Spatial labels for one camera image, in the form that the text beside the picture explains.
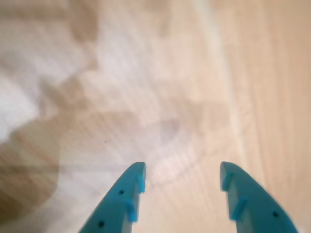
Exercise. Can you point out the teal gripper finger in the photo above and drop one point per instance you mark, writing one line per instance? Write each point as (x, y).
(257, 206)
(119, 206)

